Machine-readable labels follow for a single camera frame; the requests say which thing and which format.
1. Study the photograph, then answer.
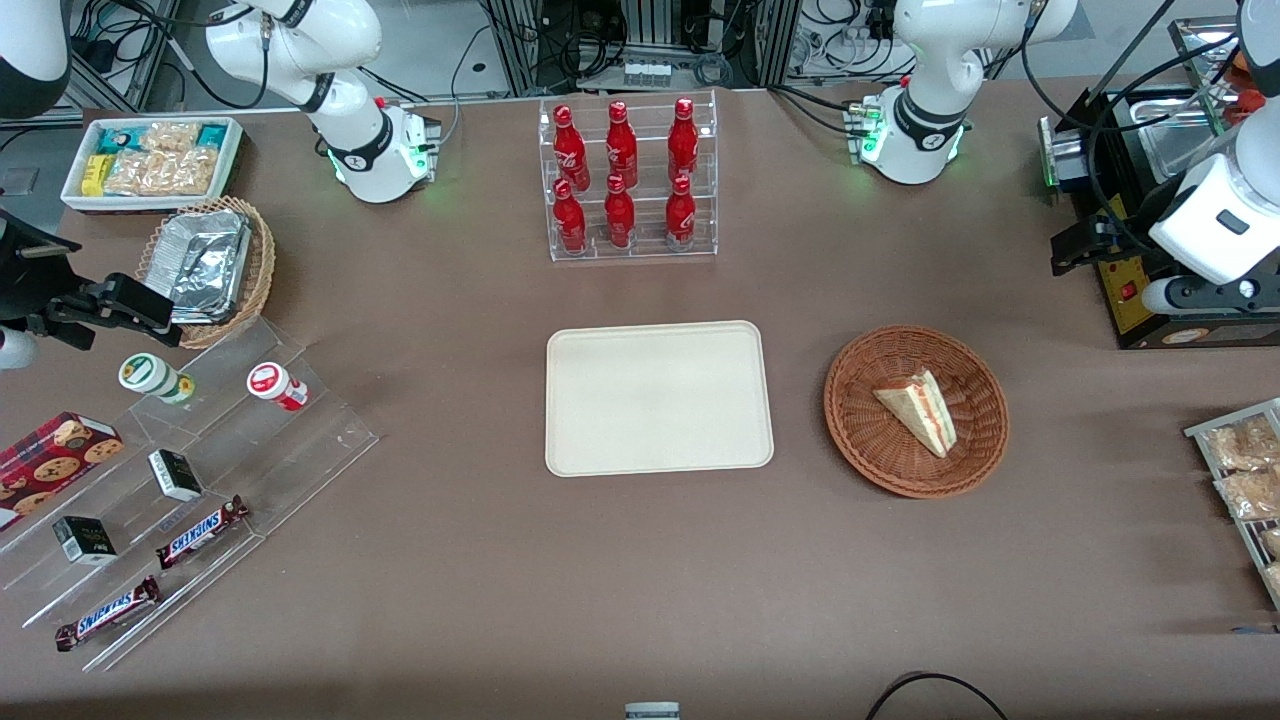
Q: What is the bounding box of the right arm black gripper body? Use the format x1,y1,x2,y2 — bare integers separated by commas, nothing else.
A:
0,206,83,331

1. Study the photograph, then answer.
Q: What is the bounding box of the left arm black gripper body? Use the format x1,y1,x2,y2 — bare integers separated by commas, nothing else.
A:
1090,214,1161,273

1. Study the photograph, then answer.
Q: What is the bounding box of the triangular sandwich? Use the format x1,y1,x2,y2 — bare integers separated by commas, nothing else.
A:
873,369,958,459

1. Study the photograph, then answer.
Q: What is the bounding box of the silver foil tray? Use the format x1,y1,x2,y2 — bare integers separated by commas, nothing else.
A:
158,210,251,323

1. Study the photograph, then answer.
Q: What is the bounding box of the oval wicker basket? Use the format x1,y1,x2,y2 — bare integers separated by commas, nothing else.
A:
135,196,277,351

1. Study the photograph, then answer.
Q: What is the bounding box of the tray of packaged pastries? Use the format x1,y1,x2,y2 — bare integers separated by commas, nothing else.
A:
1184,398,1280,611

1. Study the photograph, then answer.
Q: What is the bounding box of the round brown wicker basket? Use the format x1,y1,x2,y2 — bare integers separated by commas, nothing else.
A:
823,325,1011,500

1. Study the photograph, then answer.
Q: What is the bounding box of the cream rectangular tray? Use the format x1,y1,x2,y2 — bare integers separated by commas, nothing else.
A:
545,320,776,479

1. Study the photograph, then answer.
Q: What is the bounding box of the black appliance with yellow panel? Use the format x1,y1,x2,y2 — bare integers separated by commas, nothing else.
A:
1040,85,1280,351

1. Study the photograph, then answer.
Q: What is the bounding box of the green lid white cup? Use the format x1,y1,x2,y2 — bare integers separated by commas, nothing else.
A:
118,353,196,406

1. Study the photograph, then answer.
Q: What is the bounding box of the grey box with green light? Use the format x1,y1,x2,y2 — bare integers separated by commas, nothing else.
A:
1038,115,1093,193

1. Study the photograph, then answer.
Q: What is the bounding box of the steel pan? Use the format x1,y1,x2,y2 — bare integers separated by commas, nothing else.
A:
1125,88,1236,183

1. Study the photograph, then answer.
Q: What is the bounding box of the red cookie box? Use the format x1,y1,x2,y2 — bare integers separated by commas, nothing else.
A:
0,411,126,531

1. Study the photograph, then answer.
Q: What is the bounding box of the large clear cracker bag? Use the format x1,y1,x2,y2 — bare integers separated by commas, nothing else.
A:
103,148,219,197

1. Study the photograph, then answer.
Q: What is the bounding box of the red lid white cup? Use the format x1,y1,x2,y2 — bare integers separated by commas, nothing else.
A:
247,362,310,412

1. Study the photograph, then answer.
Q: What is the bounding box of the white rectangular snack bin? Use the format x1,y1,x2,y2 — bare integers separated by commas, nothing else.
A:
60,116,246,213

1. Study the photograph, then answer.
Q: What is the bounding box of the small clear cracker bag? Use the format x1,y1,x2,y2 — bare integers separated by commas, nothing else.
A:
140,122,201,153

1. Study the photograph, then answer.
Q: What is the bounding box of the small black box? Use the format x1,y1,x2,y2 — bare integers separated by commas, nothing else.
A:
52,516,118,566
148,449,204,502

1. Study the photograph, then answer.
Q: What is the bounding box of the clear acrylic stepped stand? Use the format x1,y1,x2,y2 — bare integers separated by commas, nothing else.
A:
0,315,381,673

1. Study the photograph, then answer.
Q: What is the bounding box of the brown Snickers bar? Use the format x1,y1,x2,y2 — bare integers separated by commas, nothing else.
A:
155,495,251,571
54,575,162,653

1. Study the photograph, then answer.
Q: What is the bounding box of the clear bag of snacks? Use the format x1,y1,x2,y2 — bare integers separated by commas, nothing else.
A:
1205,418,1280,471
1215,468,1280,522

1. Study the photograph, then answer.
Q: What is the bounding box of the red cola bottle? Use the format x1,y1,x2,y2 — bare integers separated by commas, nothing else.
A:
604,100,639,191
603,174,637,249
665,175,698,251
552,104,591,193
553,179,588,254
667,97,700,186

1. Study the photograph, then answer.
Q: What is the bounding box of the clear acrylic bottle rack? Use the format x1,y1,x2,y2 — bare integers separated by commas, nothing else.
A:
537,88,719,263

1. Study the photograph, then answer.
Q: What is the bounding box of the black cable loop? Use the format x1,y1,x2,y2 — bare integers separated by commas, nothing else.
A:
865,672,1011,720

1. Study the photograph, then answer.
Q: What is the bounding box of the aluminium frame rack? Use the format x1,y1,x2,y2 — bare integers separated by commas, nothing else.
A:
478,0,806,96

